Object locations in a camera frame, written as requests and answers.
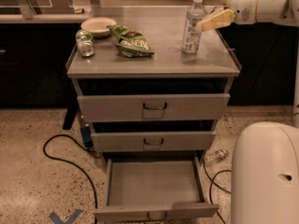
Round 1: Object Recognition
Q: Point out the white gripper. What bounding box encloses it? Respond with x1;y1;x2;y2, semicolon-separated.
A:
195;0;291;32

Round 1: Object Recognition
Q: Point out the clear blue-label plastic bottle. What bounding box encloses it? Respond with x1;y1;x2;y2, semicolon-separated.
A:
181;0;206;54

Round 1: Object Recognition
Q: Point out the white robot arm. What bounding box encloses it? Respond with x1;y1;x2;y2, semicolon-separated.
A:
196;0;299;224

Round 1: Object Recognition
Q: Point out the grey top drawer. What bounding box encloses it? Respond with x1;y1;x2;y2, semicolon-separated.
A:
78;93;230;122

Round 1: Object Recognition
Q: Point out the grey metal drawer cabinet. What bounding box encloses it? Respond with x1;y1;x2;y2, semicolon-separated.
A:
67;7;240;156

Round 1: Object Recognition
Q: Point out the grey middle drawer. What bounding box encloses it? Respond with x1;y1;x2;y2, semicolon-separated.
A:
92;132;216;152

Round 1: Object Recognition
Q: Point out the clear bottle on floor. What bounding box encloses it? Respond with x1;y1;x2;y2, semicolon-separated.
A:
205;149;229;166

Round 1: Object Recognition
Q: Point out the grey open bottom drawer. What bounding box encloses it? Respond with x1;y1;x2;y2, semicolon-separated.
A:
94;157;218;223

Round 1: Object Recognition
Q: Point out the green chip bag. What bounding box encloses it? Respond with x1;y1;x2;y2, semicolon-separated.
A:
107;24;154;58

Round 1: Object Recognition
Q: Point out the white ceramic bowl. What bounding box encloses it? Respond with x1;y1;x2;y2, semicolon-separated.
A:
81;17;116;38

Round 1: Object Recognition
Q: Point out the green soda can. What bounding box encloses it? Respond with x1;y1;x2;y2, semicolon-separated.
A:
76;29;94;57

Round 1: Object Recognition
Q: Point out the blue power adapter box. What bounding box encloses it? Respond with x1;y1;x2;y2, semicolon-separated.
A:
80;126;93;148

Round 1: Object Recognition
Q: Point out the black right floor cable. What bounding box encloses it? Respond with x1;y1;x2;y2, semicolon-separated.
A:
202;159;233;224

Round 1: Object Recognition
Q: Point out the black floor cable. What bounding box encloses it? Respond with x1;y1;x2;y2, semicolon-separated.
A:
42;133;101;224
202;159;233;224

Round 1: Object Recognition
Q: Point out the black left floor cable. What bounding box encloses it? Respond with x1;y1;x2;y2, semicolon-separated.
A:
42;133;101;224

